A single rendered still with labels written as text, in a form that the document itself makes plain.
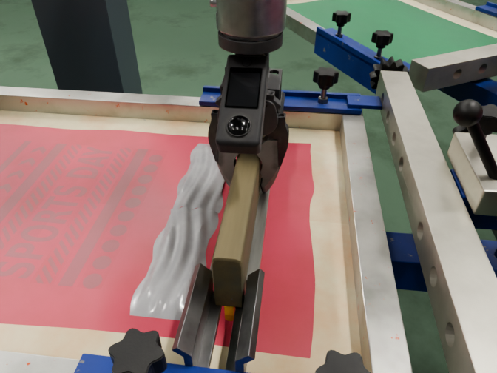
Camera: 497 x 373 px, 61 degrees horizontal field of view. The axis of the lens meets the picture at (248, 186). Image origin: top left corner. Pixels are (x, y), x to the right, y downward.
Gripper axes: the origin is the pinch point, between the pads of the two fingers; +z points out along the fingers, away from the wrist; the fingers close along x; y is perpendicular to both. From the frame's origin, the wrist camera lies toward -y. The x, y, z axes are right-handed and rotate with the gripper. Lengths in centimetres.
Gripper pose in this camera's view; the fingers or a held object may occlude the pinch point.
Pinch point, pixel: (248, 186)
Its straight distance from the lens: 56.6
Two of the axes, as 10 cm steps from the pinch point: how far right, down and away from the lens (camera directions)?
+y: 1.2, -6.2, 7.8
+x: -9.9, -0.7, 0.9
